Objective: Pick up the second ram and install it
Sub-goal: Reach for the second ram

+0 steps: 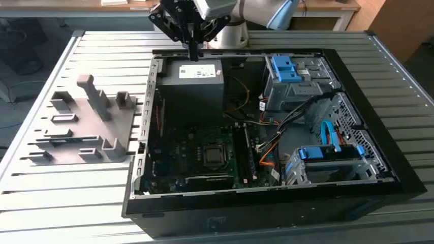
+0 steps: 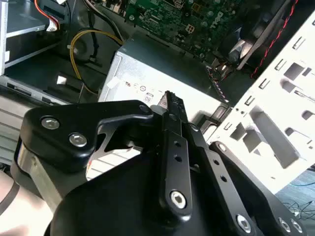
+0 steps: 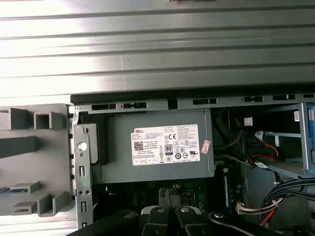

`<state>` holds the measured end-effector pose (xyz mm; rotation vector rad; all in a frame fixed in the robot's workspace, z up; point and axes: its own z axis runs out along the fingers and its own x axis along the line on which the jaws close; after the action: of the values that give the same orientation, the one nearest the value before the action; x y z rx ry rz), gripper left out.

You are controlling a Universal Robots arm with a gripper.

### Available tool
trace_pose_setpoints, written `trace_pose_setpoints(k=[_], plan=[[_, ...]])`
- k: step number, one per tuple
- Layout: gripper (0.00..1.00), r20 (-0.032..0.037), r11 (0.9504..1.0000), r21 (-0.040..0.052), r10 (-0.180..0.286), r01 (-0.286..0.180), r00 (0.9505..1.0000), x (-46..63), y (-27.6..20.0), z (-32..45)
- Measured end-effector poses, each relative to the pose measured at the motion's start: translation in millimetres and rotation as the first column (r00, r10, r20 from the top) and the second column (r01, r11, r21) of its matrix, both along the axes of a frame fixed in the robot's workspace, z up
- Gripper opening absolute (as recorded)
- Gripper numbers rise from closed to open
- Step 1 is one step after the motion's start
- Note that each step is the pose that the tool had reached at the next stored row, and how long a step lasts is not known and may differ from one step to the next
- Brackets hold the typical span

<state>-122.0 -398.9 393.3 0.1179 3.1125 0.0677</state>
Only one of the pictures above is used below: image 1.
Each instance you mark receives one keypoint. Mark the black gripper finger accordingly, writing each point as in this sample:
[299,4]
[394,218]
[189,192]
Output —
[196,48]
[169,28]

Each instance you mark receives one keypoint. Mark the RAM stick with white label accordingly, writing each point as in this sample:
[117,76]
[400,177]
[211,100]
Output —
[67,139]

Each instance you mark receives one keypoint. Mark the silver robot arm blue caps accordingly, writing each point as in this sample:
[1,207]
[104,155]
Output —
[233,33]

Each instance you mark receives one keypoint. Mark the grey power supply unit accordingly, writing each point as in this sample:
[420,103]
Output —
[169,73]

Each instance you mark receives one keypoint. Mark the white box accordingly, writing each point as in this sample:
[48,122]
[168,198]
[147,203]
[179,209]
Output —
[113,2]

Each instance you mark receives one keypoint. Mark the blue disk carrier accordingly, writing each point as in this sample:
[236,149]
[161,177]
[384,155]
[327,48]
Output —
[284,68]

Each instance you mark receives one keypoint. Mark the grey metal drive cage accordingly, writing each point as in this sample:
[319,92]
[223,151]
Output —
[304,89]

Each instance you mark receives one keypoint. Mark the green motherboard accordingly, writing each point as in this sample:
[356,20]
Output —
[183,152]

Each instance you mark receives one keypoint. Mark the CPU with silver top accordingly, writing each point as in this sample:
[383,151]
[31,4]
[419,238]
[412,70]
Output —
[213,155]

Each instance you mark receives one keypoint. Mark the grey parts rack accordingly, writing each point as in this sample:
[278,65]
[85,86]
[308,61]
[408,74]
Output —
[84,122]

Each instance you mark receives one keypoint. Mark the black bin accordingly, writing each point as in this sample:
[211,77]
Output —
[20,50]

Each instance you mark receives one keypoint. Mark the black graphics card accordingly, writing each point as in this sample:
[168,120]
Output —
[208,183]

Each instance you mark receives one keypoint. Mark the hard disk in blue carrier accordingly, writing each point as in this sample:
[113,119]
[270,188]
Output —
[312,153]

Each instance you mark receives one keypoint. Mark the brown wooden cabinet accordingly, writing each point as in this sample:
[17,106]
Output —
[399,25]

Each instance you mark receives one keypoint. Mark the grey metal disk bay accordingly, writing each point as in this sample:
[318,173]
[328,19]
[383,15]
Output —
[339,165]

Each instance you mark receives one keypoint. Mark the black PC case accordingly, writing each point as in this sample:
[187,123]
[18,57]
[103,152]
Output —
[236,218]

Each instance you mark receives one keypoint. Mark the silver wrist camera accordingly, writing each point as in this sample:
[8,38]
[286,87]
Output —
[213,7]

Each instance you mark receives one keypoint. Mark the wooden desk white frame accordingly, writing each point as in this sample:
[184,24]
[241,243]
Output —
[67,6]

